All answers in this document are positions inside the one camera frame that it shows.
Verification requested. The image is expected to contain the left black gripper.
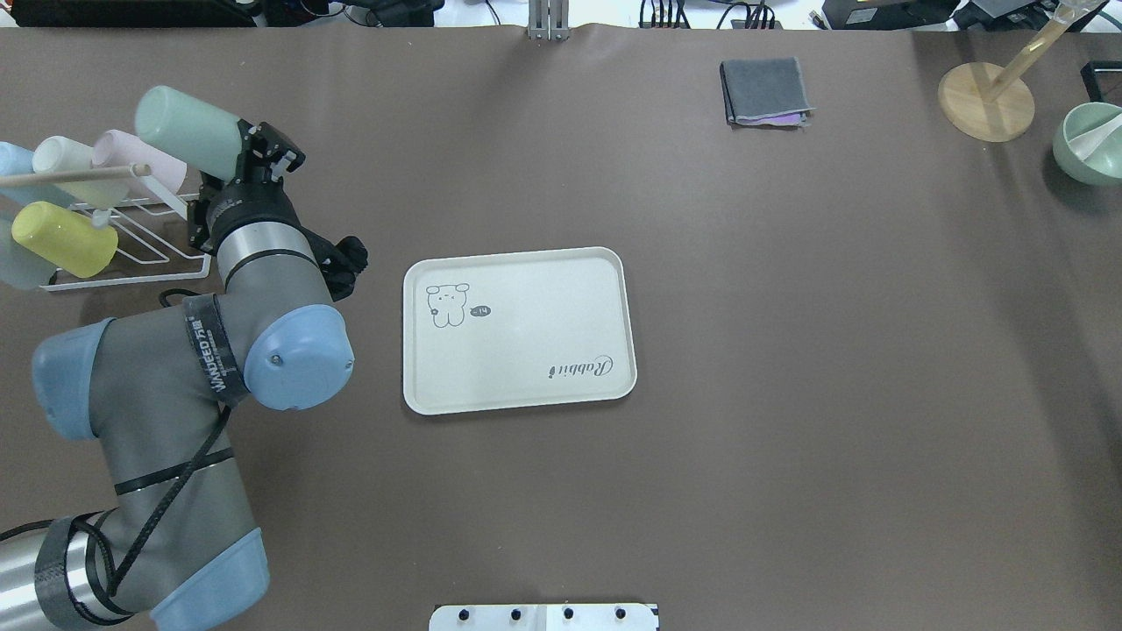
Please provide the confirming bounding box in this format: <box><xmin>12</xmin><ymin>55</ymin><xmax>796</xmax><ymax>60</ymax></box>
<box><xmin>186</xmin><ymin>124</ymin><xmax>306</xmax><ymax>252</ymax></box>

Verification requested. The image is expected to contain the sage green cup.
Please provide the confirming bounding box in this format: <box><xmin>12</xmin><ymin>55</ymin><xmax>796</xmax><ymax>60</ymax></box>
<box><xmin>135</xmin><ymin>85</ymin><xmax>242</xmax><ymax>182</ymax></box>

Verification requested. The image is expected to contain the cream rabbit tray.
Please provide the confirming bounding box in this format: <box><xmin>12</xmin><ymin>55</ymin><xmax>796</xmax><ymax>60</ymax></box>
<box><xmin>403</xmin><ymin>246</ymin><xmax>638</xmax><ymax>415</ymax></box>

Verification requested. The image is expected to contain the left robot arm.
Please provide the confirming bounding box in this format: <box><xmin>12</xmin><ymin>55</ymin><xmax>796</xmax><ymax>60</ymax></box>
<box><xmin>3</xmin><ymin>118</ymin><xmax>367</xmax><ymax>630</ymax></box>

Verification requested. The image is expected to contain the pink cup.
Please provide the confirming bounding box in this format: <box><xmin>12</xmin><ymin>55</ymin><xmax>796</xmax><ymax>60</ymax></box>
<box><xmin>89</xmin><ymin>129</ymin><xmax>188</xmax><ymax>194</ymax></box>

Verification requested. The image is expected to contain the white cream cup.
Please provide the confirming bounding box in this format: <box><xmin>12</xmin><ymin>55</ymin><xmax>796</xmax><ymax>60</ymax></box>
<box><xmin>33</xmin><ymin>136</ymin><xmax>125</xmax><ymax>209</ymax></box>

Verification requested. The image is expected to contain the yellow-green cup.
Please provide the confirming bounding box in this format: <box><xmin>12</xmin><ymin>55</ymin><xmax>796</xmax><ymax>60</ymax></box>
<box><xmin>11</xmin><ymin>201</ymin><xmax>117</xmax><ymax>278</ymax></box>

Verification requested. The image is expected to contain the light blue cup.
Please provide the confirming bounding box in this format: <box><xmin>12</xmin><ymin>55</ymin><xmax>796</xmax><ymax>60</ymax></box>
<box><xmin>1</xmin><ymin>141</ymin><xmax>74</xmax><ymax>209</ymax></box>

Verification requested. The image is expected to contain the pale grey-blue cup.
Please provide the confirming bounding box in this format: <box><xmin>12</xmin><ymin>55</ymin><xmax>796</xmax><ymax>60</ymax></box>
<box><xmin>1</xmin><ymin>216</ymin><xmax>57</xmax><ymax>290</ymax></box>

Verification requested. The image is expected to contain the folded grey cloth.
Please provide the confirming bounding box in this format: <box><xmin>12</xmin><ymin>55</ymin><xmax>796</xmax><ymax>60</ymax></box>
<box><xmin>719</xmin><ymin>56</ymin><xmax>813</xmax><ymax>128</ymax></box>

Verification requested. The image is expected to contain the wooden mug tree stand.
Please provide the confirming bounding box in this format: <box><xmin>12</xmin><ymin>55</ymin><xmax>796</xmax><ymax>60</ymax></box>
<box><xmin>937</xmin><ymin>1</ymin><xmax>1105</xmax><ymax>143</ymax></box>

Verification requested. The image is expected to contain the white ceramic spoon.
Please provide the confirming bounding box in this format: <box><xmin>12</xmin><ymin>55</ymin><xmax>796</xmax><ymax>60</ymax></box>
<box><xmin>1069</xmin><ymin>113</ymin><xmax>1122</xmax><ymax>161</ymax></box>

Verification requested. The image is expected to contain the green bowl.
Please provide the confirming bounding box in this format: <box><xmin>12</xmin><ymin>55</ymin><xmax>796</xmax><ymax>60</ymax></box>
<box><xmin>1054</xmin><ymin>103</ymin><xmax>1121</xmax><ymax>188</ymax></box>

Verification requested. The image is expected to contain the wooden rack handle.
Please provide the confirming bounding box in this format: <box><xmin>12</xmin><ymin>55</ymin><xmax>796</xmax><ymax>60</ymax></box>
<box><xmin>0</xmin><ymin>163</ymin><xmax>153</xmax><ymax>188</ymax></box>

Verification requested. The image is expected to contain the white wire cup rack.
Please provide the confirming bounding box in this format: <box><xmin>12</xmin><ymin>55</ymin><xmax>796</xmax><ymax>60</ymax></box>
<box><xmin>40</xmin><ymin>175</ymin><xmax>212</xmax><ymax>293</ymax></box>

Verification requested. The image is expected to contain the aluminium frame post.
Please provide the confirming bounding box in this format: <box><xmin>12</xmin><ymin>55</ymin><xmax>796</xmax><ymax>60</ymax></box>
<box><xmin>528</xmin><ymin>0</ymin><xmax>572</xmax><ymax>42</ymax></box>

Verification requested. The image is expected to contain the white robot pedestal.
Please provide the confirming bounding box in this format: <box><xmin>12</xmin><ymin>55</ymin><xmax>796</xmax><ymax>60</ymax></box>
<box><xmin>427</xmin><ymin>602</ymin><xmax>661</xmax><ymax>630</ymax></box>

